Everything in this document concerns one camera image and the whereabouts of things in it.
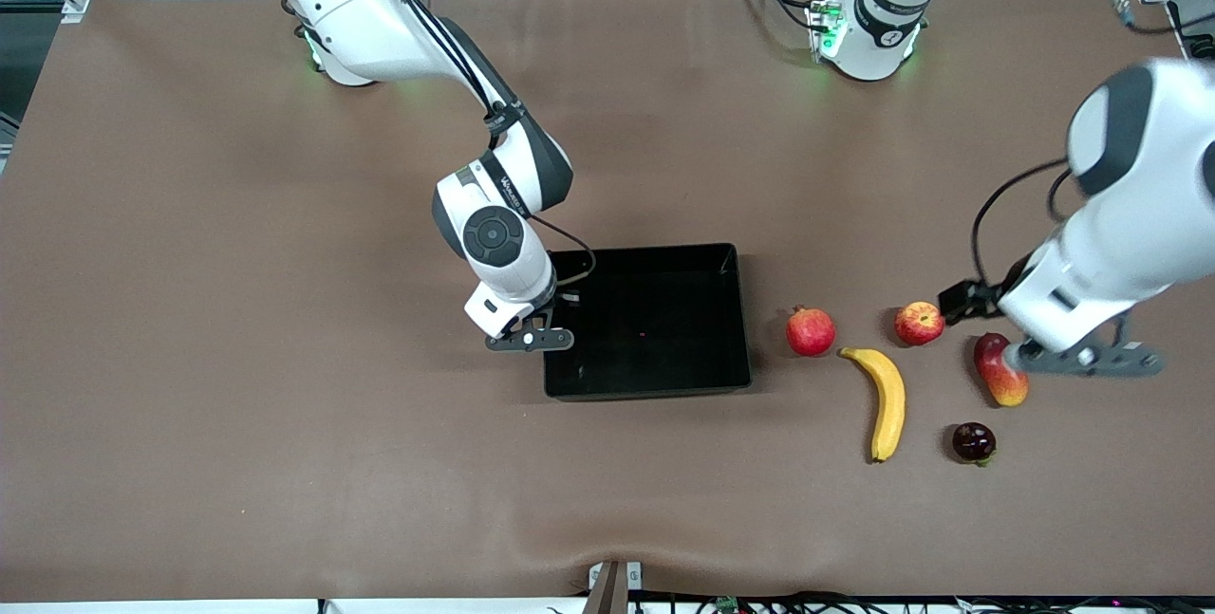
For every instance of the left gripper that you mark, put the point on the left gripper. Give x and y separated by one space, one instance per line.
962 297

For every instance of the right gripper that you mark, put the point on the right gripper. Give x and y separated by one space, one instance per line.
560 297

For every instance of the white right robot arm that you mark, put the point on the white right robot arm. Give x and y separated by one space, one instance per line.
380 16

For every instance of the red yellow mango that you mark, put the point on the red yellow mango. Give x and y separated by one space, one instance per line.
1001 388

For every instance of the red pomegranate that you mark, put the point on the red pomegranate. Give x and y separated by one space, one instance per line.
811 332

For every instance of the black plastic box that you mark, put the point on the black plastic box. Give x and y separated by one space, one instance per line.
664 339

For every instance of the dark purple mangosteen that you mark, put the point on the dark purple mangosteen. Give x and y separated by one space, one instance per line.
974 441

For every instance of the metal camera mount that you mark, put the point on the metal camera mount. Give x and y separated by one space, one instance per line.
607 590

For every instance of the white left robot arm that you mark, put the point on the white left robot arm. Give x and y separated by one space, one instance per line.
1139 149

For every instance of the red yellow apple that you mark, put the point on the red yellow apple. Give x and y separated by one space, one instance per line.
919 324

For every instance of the brown table mat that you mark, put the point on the brown table mat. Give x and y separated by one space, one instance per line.
285 405

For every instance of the small green circuit board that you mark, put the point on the small green circuit board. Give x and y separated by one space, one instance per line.
727 604

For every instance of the yellow banana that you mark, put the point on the yellow banana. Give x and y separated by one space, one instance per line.
890 405

